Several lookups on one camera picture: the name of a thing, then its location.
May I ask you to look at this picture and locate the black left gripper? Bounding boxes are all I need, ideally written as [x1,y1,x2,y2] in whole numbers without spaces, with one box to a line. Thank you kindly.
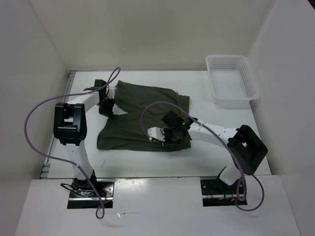
[96,96,115,118]

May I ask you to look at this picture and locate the olive green shorts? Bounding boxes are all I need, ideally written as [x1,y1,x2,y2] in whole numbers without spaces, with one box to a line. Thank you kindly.
[96,81,191,152]

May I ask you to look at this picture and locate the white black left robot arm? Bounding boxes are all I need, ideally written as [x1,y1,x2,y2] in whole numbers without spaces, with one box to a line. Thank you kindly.
[53,80,114,197]

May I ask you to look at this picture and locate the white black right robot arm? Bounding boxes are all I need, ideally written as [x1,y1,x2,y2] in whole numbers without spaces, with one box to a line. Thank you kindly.
[161,111,268,193]

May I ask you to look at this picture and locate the white perforated plastic basket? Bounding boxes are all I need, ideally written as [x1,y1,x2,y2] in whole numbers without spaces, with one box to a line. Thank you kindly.
[205,55,260,106]

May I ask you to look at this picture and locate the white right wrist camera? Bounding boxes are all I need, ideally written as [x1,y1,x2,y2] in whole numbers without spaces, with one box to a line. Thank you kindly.
[147,127,165,142]

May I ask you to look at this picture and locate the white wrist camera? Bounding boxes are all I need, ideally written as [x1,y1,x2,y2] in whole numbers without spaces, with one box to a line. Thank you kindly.
[147,127,165,142]
[107,87,117,97]

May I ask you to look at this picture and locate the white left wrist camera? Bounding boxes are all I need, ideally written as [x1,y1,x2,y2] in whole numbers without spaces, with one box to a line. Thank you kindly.
[107,87,117,97]

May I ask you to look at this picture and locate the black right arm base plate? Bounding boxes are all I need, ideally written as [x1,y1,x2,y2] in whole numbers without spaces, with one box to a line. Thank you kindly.
[200,177,238,207]

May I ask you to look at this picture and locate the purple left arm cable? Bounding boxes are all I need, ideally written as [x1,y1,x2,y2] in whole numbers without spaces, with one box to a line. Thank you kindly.
[24,66,122,220]

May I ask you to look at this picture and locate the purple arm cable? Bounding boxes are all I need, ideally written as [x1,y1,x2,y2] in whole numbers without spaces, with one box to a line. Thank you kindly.
[24,66,122,220]
[139,101,266,211]

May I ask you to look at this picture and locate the aluminium table edge rail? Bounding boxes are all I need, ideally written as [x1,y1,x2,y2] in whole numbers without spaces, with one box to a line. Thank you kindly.
[39,70,77,179]

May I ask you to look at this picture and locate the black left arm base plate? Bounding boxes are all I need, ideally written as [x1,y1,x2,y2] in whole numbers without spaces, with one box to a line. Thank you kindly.
[61,179,114,209]

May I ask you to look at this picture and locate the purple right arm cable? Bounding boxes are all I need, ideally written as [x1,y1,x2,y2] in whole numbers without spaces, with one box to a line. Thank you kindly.
[139,101,266,211]

